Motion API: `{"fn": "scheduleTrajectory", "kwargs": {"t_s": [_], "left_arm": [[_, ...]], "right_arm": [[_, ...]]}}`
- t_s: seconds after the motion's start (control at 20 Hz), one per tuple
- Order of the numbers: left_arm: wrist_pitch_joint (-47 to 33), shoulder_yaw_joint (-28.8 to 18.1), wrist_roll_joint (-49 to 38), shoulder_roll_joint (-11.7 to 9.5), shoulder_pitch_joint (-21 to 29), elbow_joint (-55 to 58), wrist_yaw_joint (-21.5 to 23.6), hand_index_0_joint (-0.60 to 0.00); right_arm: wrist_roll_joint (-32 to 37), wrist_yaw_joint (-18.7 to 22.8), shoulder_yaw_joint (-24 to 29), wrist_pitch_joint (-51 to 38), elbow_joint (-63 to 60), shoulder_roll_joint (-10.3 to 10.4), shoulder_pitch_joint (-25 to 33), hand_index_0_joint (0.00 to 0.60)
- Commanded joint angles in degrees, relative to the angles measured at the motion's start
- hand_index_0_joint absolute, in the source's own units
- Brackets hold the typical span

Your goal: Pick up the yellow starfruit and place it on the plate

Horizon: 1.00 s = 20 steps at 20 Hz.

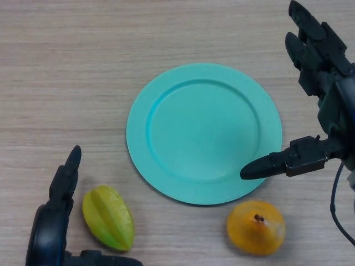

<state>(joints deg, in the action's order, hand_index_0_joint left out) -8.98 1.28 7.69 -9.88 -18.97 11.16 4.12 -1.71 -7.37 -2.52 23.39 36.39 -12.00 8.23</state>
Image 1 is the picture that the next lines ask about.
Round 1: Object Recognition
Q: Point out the yellow green starfruit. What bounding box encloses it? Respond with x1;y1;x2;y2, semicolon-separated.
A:
82;185;136;252

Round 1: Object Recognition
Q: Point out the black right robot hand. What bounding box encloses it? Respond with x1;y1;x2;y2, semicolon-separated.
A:
240;0;355;181

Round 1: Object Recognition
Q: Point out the green round plate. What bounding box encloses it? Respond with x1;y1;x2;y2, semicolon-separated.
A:
126;63;283;206

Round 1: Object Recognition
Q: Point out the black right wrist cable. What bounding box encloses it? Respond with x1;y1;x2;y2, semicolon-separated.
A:
329;162;355;246

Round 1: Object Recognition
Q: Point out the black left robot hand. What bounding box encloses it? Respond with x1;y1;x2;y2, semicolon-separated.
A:
24;145;144;266

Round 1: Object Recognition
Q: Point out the orange pear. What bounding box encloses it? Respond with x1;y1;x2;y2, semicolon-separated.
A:
226;200;286;256

